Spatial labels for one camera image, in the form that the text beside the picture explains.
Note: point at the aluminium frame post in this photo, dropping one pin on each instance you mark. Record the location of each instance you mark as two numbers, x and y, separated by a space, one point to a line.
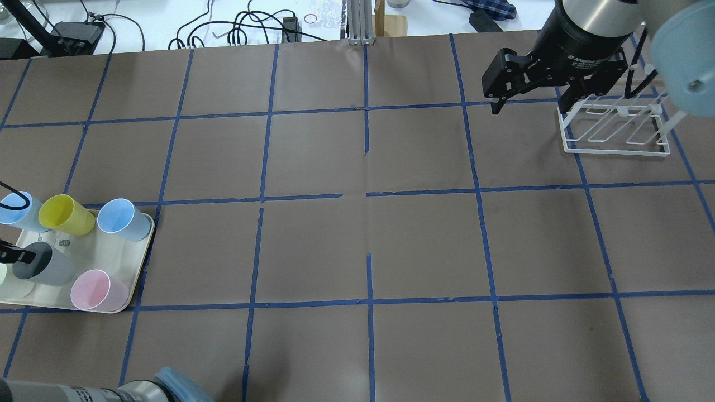
359 22

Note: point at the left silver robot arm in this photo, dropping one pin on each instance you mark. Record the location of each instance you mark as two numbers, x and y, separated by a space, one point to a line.
167 385

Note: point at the white wire cup rack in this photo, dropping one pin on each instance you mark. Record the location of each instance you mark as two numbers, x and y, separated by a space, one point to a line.
612 125

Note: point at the black smartphone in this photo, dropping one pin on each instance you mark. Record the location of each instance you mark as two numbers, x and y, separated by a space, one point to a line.
482 22

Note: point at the beige plastic tray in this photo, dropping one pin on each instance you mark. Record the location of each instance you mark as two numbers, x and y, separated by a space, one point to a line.
120 258

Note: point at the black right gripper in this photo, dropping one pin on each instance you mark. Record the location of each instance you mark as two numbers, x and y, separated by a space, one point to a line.
571 49

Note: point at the pink plastic cup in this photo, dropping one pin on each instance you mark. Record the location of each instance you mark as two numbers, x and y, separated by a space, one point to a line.
97 291

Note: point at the grey plastic cup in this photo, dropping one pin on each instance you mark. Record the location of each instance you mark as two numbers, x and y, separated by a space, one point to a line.
48 267

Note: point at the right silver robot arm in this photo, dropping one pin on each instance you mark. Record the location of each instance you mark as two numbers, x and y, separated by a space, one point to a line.
667 40

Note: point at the blue cup at tray edge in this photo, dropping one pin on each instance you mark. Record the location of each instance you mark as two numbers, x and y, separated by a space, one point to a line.
22 211

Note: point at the black power adapter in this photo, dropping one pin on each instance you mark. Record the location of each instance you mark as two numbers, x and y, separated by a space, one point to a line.
78 37

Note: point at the yellow plastic cup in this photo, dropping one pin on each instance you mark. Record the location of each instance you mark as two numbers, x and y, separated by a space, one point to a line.
62 213

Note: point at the folded blue plaid umbrella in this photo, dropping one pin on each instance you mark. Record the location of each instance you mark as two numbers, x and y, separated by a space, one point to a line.
498 10

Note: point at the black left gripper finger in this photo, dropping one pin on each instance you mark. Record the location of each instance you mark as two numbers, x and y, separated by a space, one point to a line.
11 254

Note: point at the wooden mug tree stand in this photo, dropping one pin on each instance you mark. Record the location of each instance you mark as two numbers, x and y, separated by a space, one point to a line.
389 25

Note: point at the black monitor stand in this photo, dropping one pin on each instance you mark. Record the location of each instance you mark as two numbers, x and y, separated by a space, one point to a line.
34 28

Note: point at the blue cup near tray centre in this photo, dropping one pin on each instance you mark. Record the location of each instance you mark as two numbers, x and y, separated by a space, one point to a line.
120 217

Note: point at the cream plastic cup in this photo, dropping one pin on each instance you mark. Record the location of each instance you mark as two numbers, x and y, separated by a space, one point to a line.
13 287

